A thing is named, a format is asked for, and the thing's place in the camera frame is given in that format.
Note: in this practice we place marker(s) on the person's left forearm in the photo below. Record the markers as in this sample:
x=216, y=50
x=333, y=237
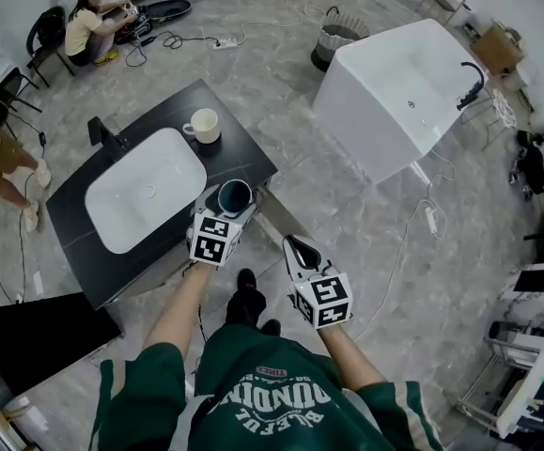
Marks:
x=180, y=313

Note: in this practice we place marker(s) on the grey cabinet door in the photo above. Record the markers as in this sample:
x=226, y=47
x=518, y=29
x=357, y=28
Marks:
x=281, y=214

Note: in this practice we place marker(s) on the black vanity with white sink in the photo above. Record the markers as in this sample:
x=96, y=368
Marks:
x=234, y=158

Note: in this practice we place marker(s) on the black sink faucet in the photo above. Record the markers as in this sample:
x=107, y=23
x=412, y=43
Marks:
x=107, y=136

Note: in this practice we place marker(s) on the black folding chair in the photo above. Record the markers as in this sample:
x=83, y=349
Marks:
x=10, y=85

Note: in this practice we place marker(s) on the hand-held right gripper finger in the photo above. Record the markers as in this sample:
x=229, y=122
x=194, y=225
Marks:
x=321, y=260
x=289, y=256

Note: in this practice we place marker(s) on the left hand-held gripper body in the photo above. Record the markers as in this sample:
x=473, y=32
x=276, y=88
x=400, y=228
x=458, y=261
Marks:
x=212, y=240

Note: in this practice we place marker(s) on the marble top table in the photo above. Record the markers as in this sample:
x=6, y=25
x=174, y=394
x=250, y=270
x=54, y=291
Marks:
x=534, y=299

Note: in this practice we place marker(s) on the white bathtub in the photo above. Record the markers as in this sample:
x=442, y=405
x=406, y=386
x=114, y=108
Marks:
x=384, y=111

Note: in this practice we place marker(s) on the white power strip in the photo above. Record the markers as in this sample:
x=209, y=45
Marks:
x=432, y=221
x=227, y=43

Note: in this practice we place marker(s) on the black equipment bag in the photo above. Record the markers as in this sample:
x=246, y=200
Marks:
x=135, y=26

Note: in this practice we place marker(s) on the person's left leg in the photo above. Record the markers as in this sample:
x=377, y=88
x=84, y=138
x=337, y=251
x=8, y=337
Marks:
x=245, y=299

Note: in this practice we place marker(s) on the person's right leg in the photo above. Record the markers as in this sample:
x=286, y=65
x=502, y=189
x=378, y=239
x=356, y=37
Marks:
x=272, y=328

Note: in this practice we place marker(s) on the small open cardboard box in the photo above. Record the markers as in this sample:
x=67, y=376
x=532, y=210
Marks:
x=497, y=50

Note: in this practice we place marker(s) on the dark teal cup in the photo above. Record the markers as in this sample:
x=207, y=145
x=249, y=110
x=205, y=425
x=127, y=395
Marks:
x=234, y=195

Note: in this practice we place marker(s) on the black armchair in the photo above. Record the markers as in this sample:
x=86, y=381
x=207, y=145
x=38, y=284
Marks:
x=48, y=35

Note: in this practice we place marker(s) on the white sink basin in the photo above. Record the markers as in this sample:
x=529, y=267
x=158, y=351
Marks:
x=144, y=191

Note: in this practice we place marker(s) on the black bathtub faucet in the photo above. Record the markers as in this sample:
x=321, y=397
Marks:
x=476, y=85

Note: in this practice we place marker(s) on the metal rack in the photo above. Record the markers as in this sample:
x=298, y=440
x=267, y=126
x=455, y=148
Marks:
x=487, y=393

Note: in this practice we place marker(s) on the white ceramic mug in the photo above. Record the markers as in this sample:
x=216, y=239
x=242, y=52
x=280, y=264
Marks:
x=206, y=127

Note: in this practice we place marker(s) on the person's right forearm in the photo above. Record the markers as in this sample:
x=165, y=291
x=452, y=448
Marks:
x=349, y=360

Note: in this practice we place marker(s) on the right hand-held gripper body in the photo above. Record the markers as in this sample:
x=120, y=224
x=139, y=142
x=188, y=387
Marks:
x=328, y=299

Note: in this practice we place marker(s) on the person's leg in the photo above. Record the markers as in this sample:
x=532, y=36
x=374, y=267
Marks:
x=272, y=328
x=245, y=299

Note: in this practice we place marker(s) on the green printed t-shirt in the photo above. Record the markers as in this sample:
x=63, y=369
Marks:
x=262, y=402

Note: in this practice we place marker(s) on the black box cabinet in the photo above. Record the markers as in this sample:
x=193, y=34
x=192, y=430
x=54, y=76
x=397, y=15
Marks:
x=41, y=341

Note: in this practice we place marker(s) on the ribbed grey basket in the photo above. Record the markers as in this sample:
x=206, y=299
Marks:
x=342, y=40

